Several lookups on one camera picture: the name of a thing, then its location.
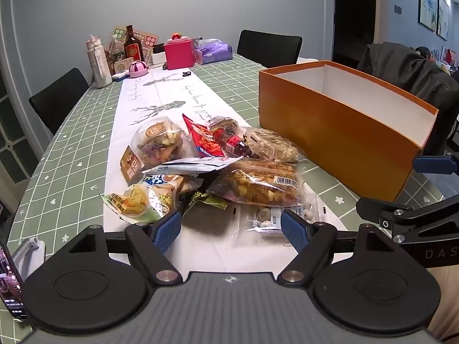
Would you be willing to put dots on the blue white flat case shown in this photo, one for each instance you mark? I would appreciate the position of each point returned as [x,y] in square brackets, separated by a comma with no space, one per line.
[120,77]

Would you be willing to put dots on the brown glass bottle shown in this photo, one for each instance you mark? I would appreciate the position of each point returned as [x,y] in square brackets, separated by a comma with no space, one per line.
[133,48]

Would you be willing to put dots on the pink box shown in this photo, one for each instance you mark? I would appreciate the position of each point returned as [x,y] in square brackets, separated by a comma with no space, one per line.
[179,55]

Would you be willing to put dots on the smartphone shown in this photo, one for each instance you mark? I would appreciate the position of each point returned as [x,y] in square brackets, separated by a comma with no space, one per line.
[10,279]

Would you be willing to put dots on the folded cloth stack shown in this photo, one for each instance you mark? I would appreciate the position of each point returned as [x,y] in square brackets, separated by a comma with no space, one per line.
[308,59]

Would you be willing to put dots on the small red bottle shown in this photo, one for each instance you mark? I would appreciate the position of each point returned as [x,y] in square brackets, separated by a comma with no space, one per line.
[233,143]

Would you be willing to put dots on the pink round gadget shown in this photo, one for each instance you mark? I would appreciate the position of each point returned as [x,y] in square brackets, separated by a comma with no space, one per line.
[138,70]

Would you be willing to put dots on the white phone stand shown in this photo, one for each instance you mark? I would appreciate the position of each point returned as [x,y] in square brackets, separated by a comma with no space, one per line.
[30,254]

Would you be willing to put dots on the dark green snack packet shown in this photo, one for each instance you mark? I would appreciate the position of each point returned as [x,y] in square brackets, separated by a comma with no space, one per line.
[200,197]

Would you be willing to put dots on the plate with red item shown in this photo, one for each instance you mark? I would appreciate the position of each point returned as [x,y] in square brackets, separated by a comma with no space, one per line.
[177,37]

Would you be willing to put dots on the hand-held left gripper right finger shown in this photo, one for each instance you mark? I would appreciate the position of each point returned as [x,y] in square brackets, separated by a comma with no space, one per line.
[294,229]

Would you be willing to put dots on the white deer print runner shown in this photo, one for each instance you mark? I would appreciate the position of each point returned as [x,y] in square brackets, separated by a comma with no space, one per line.
[222,93]

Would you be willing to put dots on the purple tissue pack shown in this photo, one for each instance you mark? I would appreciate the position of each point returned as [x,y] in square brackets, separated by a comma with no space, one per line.
[213,52]

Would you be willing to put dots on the white silver snack packet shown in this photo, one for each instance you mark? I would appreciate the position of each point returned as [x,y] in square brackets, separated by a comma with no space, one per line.
[193,166]

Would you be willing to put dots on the small black holder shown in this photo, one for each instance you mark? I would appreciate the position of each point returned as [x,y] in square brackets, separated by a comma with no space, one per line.
[158,48]

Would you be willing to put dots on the clear white candy bag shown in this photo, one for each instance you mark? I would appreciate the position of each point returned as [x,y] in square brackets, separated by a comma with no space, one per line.
[265,218]

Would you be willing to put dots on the blue white snack packet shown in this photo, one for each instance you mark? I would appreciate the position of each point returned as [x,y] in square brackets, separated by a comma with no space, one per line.
[157,180]

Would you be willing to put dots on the clear vegetable chips bag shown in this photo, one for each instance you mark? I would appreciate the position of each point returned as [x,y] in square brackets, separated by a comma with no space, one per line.
[157,139]

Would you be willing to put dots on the dark wall switch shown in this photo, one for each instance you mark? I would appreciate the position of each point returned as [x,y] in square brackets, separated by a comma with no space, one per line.
[398,9]

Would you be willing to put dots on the clear yellow sticks bag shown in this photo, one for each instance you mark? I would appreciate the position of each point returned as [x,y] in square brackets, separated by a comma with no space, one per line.
[258,186]

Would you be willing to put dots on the red snack packet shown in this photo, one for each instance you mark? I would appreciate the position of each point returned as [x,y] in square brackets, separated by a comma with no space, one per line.
[200,138]

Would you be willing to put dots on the clear plastic bottle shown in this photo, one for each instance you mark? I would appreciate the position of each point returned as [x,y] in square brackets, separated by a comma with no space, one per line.
[116,50]

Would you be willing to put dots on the dotted card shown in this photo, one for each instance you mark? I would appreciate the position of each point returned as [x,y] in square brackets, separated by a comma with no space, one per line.
[149,41]
[117,33]

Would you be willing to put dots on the clear nougat bag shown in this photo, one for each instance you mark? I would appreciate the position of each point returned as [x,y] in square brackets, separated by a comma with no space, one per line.
[276,145]

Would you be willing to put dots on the large framed picture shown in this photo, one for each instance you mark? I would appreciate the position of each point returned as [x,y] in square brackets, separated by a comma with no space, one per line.
[427,1]

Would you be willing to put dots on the small white box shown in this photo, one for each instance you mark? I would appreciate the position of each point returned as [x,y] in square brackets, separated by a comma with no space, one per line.
[158,59]

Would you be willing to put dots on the dark jacket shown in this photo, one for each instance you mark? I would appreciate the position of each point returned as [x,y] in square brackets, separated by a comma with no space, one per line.
[405,75]

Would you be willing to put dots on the small beige radio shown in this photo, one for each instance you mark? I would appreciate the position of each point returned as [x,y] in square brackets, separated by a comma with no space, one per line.
[120,67]

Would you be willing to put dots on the green yellow chip packet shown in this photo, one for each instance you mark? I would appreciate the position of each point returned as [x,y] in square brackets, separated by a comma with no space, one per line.
[136,200]

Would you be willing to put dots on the white labelled bottle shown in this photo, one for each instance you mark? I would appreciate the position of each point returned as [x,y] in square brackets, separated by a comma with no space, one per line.
[103,68]

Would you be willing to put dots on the green checked tablecloth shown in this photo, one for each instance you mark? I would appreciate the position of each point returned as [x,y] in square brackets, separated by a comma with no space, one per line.
[71,157]

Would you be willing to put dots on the black chair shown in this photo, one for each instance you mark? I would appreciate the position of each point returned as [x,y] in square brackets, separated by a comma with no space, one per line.
[269,46]
[59,96]

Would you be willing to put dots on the pale capped bottle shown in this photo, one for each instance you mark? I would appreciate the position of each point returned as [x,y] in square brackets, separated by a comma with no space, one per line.
[92,46]

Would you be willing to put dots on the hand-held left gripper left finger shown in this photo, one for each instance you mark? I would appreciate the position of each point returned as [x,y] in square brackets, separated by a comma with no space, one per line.
[166,231]

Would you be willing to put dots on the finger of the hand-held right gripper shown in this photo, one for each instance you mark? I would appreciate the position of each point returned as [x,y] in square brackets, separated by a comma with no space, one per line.
[435,164]
[412,222]

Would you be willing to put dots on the glass panel door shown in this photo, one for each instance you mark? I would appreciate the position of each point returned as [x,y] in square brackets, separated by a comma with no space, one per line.
[14,132]

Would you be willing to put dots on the orange cardboard box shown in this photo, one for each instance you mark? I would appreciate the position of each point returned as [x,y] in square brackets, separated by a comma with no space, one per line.
[322,132]

